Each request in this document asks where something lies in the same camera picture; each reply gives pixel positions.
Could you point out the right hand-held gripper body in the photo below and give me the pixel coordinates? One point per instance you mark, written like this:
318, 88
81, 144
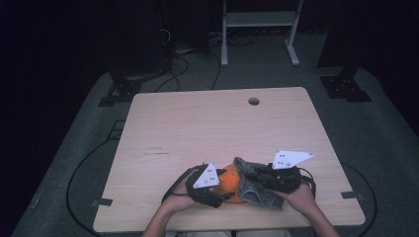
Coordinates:
285, 181

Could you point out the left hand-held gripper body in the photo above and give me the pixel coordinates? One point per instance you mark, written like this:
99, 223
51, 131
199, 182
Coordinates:
204, 194

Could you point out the orange plush toy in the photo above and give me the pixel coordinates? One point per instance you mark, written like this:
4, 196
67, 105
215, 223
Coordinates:
229, 182

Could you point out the person's right hand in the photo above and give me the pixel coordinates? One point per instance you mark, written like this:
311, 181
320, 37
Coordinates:
299, 200

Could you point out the person's left hand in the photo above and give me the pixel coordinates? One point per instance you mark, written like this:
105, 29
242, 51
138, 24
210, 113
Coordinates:
179, 200

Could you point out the grey tape piece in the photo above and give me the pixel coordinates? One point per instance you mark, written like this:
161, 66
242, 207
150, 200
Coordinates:
102, 202
352, 195

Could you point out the black stand base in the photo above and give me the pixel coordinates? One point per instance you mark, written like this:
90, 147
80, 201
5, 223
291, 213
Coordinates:
125, 89
346, 89

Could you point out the white metal stand frame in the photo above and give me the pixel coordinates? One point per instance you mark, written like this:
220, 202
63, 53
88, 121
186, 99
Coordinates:
260, 18

